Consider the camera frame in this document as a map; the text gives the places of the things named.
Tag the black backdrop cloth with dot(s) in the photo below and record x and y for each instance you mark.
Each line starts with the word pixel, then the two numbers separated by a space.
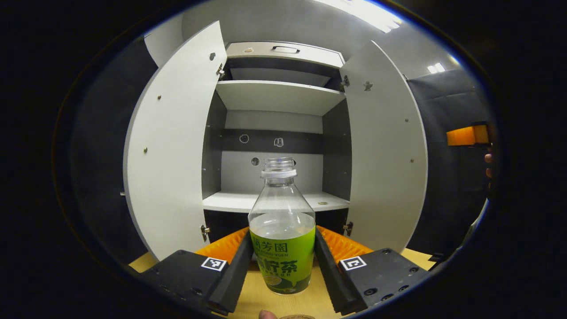
pixel 102 155

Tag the white cabinet door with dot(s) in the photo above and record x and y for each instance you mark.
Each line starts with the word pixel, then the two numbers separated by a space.
pixel 172 146
pixel 385 146

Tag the long ceiling light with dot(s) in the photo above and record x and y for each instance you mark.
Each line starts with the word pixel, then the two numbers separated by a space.
pixel 367 13

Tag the short ceiling light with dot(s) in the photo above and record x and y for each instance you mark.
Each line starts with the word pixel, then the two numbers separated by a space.
pixel 436 68

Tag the green label plastic bottle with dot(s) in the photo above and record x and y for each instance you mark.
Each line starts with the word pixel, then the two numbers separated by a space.
pixel 283 266

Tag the round wooden coaster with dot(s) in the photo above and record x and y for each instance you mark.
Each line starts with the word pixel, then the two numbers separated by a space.
pixel 297 317

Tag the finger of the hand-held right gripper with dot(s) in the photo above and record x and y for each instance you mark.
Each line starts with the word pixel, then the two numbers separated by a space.
pixel 465 135

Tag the white and grey cabinet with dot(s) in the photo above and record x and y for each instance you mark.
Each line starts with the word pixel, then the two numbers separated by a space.
pixel 274 95

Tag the beige cabinet drawer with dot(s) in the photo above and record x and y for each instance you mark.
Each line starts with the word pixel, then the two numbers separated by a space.
pixel 310 55

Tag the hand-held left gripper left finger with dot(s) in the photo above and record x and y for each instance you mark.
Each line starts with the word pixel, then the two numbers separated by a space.
pixel 230 283

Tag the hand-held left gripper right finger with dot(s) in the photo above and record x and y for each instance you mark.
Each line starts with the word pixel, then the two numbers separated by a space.
pixel 330 274

